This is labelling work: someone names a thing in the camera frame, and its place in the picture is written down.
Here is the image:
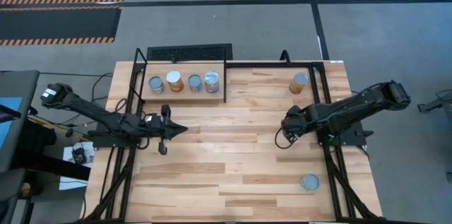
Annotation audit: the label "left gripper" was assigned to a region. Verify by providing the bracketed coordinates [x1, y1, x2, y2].
[141, 105, 189, 155]

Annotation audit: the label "green beans can orange label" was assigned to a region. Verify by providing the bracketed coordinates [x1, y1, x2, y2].
[288, 71, 309, 95]

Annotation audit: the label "red orange label can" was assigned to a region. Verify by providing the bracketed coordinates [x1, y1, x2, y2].
[165, 69, 185, 93]

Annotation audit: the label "teal can colourful label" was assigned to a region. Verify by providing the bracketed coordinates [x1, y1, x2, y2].
[186, 73, 204, 93]

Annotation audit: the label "sliced carrots can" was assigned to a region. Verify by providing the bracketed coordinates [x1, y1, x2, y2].
[299, 173, 321, 192]

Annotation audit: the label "wooden shelf board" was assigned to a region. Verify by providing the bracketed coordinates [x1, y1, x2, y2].
[141, 62, 226, 102]

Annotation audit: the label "black perforated floor mat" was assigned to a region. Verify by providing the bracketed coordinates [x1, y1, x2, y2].
[146, 43, 233, 61]

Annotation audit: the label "small black device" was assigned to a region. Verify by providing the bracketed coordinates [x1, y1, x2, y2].
[71, 148, 88, 164]

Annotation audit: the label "white paper sheet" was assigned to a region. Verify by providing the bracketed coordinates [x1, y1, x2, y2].
[58, 141, 95, 191]

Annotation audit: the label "black stand base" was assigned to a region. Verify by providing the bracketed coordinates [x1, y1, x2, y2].
[13, 117, 92, 182]

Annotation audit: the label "grey stand leg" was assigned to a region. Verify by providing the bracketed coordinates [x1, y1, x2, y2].
[417, 89, 452, 114]

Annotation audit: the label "grey desk panel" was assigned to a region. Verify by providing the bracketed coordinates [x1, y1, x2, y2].
[0, 70, 40, 174]

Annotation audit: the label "blue panel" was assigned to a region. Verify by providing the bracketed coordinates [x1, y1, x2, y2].
[0, 96, 23, 149]

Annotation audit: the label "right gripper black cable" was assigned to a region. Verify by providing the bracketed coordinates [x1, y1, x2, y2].
[274, 126, 296, 150]

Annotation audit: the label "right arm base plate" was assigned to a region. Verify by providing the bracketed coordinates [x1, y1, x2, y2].
[317, 130, 374, 147]

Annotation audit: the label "black metal table frame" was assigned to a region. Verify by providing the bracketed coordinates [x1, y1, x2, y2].
[76, 47, 386, 224]

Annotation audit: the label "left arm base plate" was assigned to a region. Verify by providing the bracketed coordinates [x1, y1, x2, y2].
[87, 130, 142, 149]

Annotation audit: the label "black floor cable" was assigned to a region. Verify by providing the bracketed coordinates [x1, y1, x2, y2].
[38, 71, 128, 126]

